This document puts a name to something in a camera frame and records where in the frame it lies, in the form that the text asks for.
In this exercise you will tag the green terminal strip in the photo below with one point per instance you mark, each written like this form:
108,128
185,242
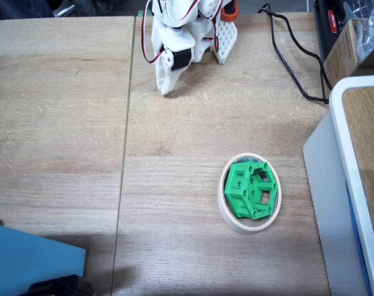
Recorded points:
142,13

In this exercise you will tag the beige masking tape roll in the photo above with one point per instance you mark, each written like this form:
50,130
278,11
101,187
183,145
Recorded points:
236,223

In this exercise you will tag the clear plastic bag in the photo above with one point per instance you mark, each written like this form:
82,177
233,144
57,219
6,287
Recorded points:
372,31

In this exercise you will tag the green hexagonal printed component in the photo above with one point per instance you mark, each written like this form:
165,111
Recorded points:
245,197

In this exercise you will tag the orange and black table clamp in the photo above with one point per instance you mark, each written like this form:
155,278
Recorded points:
230,12

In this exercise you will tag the black mesh office chair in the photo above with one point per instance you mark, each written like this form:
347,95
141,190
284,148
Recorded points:
65,10

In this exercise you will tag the black power supply unit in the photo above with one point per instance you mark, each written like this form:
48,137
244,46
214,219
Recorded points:
324,31

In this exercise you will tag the person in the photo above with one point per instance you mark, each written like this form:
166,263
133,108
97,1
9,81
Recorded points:
20,9

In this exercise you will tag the brown cardboard box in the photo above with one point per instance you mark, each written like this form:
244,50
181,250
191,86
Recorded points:
341,61

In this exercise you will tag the blue sheet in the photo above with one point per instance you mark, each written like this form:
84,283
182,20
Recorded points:
26,256

